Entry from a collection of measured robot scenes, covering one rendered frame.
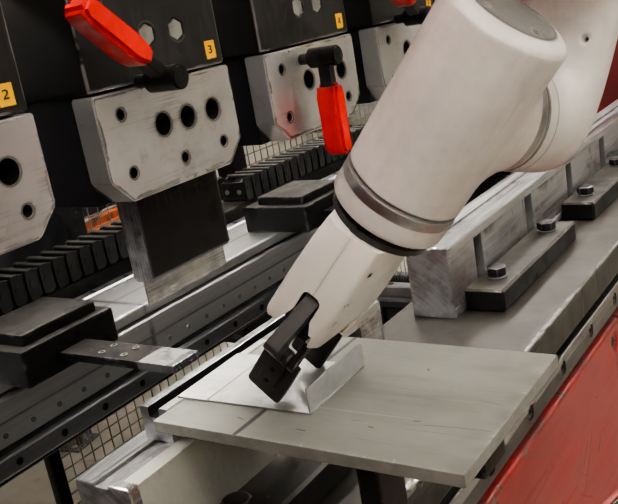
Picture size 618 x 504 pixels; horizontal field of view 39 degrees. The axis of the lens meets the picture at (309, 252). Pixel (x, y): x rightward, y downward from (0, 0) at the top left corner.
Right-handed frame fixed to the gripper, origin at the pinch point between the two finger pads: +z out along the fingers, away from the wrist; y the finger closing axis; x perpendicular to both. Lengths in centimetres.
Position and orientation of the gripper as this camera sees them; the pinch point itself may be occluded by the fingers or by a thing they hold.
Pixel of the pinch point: (294, 358)
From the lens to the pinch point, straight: 69.5
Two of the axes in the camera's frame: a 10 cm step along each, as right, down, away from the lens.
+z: -4.1, 7.2, 5.6
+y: -5.2, 3.2, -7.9
